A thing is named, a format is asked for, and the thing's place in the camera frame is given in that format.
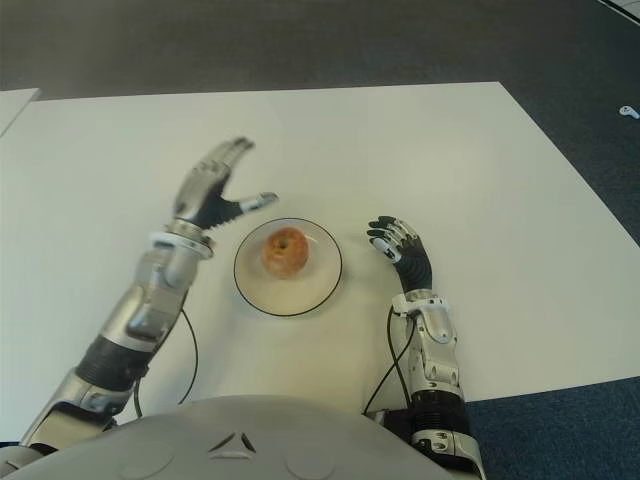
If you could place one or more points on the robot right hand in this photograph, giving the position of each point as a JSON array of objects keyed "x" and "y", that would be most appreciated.
[{"x": 415, "y": 265}]

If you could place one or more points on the small white floor object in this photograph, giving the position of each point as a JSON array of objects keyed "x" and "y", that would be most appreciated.
[{"x": 628, "y": 112}]

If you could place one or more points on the grey robot torso shell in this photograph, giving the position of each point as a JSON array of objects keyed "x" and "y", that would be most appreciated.
[{"x": 250, "y": 450}]

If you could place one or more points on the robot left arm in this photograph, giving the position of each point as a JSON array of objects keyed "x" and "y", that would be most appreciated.
[{"x": 150, "y": 285}]

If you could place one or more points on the white plate with black rim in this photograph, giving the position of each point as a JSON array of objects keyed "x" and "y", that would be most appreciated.
[{"x": 260, "y": 295}]

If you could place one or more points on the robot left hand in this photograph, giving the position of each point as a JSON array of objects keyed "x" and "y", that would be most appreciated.
[{"x": 202, "y": 192}]

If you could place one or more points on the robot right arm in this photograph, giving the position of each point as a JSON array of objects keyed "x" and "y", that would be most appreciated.
[{"x": 440, "y": 330}]

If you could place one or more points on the red yellow apple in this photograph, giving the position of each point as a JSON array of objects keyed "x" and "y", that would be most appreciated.
[{"x": 285, "y": 251}]

